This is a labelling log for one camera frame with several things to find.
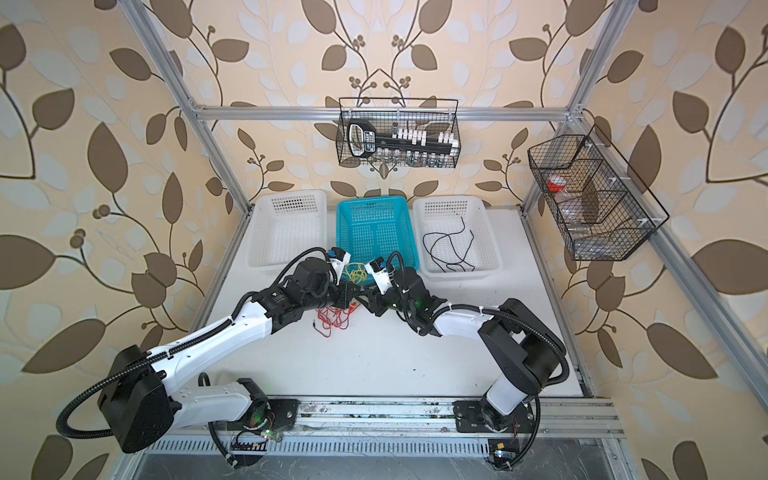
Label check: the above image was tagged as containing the black cable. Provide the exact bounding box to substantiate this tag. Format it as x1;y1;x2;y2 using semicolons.
421;215;476;274

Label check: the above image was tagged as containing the white plastic basket left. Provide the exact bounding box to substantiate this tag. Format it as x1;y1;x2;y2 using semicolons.
248;190;328;268

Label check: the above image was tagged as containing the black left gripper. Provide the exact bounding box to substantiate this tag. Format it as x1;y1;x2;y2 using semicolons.
302;276;364;313

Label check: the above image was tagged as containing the aluminium frame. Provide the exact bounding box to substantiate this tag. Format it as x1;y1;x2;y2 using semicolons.
116;0;768;480

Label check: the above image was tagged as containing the red object in basket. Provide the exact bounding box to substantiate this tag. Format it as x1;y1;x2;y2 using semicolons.
546;174;567;194

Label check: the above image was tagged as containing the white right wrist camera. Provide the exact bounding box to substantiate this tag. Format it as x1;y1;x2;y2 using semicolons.
365;257;392;294

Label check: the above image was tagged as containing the black wire basket back wall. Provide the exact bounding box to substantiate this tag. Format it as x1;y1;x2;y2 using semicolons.
335;95;462;169

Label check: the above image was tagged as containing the black wire basket wall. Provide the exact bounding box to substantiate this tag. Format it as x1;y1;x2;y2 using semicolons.
335;95;462;169
527;126;670;261

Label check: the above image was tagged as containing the teal plastic basket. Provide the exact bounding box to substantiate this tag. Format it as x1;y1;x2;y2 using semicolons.
335;196;419;285

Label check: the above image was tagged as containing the black wire basket right wall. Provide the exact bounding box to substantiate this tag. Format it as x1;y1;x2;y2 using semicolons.
527;126;670;261

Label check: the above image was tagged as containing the white plastic basket right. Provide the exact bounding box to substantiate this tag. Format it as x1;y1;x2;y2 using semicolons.
413;196;503;281

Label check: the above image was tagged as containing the red cable with clip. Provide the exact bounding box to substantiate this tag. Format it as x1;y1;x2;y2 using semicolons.
311;302;361;338

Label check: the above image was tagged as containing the white plastic basket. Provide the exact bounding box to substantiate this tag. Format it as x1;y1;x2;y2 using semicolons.
248;190;328;268
413;196;503;281

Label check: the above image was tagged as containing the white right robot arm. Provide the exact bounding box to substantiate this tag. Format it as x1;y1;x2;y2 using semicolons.
360;252;570;432

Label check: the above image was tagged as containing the metal base rail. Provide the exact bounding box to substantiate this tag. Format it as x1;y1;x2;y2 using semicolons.
147;396;625;458

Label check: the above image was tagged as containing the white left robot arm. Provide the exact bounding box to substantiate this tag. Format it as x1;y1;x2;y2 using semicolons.
56;247;353;453

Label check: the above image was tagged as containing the black tool in basket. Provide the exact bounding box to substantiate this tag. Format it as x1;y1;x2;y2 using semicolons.
344;119;461;159

